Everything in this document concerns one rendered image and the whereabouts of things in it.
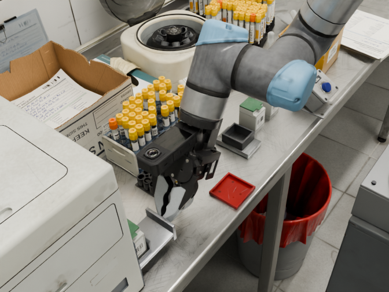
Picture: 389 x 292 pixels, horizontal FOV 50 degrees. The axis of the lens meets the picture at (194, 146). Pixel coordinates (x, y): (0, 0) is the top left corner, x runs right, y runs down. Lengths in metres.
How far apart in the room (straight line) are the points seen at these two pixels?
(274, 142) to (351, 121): 1.54
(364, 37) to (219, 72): 0.79
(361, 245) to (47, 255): 0.60
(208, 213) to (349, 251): 0.30
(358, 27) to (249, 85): 0.83
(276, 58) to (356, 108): 1.97
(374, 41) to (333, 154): 1.00
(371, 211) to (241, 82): 0.36
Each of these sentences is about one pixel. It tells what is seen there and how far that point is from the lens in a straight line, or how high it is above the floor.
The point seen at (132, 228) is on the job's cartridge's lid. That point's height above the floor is 0.98.
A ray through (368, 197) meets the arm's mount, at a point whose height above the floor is 0.94.
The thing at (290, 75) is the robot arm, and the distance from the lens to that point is 0.62.
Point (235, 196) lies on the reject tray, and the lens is 0.86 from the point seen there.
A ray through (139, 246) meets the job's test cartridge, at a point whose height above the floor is 0.95.
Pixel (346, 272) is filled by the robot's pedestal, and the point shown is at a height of 0.71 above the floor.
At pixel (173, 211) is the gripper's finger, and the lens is 0.74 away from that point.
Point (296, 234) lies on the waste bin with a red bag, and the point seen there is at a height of 0.36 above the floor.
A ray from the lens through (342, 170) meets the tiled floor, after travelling 2.19.
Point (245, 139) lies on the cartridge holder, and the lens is 0.92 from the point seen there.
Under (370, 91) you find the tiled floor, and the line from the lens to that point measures 2.75.
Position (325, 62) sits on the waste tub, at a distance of 1.17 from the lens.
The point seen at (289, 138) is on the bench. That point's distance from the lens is 0.99.
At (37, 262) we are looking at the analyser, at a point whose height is 1.12.
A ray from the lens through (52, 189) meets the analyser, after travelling 0.51.
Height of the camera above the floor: 1.53
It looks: 43 degrees down
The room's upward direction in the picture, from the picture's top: 4 degrees counter-clockwise
